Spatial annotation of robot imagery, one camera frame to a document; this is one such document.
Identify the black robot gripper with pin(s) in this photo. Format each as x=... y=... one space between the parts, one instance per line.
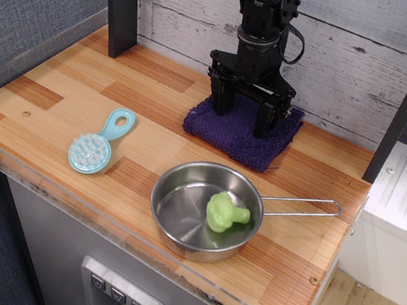
x=254 y=71

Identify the dark blue cloth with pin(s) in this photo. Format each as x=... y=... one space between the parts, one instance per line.
x=233 y=133

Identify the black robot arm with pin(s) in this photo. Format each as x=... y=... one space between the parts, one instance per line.
x=262 y=18

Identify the green toy broccoli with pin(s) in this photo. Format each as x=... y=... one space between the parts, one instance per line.
x=221 y=213

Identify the stainless steel pan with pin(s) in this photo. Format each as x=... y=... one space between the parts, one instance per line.
x=178 y=201

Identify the light blue scrub brush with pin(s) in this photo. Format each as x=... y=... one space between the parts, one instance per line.
x=90 y=153

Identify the white ribbed appliance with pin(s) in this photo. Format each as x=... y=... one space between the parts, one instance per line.
x=375 y=253

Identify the grey cabinet with dispenser panel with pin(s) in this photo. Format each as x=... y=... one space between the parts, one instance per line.
x=75 y=265

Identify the dark left upright post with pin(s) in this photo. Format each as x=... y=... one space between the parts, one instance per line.
x=122 y=26

